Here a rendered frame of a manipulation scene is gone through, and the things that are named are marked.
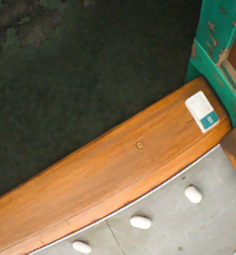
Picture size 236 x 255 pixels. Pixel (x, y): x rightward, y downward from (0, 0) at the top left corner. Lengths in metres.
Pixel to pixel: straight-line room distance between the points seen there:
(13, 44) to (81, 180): 1.12
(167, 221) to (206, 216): 0.07
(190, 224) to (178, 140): 0.15
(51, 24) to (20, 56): 0.20
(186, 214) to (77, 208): 0.18
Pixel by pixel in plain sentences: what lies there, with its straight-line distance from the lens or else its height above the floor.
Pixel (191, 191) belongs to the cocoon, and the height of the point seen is 0.76.
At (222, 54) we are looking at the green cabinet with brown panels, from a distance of 0.56.
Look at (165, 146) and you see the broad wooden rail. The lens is 0.64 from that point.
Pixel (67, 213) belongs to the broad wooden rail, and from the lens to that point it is 0.63.
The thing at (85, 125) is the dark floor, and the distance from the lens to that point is 1.45.
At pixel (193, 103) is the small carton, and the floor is 0.78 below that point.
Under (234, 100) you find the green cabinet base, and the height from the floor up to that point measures 0.82.
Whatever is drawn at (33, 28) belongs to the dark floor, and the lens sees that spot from 1.68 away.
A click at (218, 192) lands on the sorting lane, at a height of 0.74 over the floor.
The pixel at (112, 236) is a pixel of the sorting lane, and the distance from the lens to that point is 0.65.
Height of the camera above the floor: 1.39
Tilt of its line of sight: 75 degrees down
